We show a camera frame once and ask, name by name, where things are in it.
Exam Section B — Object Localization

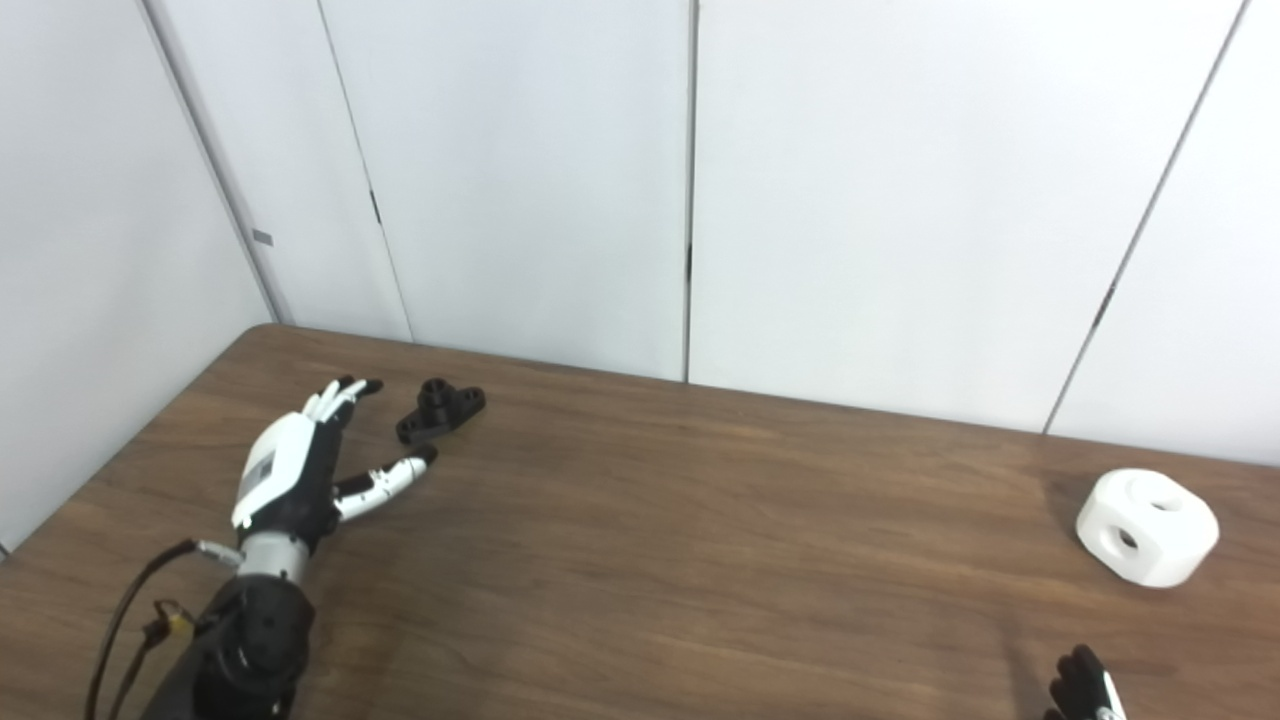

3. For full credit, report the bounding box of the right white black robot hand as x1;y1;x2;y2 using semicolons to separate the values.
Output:
1044;645;1130;720

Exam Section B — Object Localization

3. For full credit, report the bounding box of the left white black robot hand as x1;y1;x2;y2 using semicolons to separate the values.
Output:
231;376;439;557

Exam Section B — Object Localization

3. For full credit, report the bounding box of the black flanged holder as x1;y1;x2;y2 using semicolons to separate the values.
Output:
395;378;488;446

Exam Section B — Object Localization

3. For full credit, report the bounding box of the round white block with holes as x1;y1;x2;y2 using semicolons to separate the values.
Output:
1075;468;1221;589

